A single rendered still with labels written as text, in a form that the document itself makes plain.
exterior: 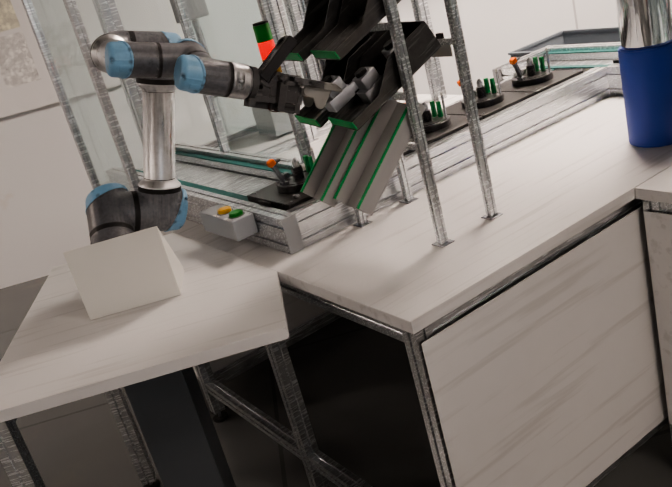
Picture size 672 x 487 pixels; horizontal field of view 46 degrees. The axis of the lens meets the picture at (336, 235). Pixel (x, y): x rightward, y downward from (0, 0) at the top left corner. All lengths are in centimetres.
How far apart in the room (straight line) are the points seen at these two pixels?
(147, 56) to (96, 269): 59
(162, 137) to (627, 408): 141
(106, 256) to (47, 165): 339
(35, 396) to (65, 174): 365
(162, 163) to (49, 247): 343
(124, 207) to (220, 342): 59
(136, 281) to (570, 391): 110
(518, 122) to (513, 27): 292
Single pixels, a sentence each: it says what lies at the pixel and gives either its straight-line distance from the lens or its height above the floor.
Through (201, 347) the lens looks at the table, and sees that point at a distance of 175.
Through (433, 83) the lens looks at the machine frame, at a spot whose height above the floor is 93.
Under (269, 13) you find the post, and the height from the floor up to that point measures 143.
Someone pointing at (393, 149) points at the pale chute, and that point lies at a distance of 183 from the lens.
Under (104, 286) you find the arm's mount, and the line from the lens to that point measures 208.
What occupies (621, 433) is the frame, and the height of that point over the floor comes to 24.
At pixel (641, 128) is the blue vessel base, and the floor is 92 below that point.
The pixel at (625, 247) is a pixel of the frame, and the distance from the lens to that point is 208.
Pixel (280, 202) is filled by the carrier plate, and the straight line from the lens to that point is 217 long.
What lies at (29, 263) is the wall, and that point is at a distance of 563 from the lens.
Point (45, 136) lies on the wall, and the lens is 536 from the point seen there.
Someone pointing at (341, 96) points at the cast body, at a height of 126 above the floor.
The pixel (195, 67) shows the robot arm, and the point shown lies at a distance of 167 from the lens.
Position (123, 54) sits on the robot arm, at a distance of 174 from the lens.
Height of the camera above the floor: 160
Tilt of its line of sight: 20 degrees down
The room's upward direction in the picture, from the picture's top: 15 degrees counter-clockwise
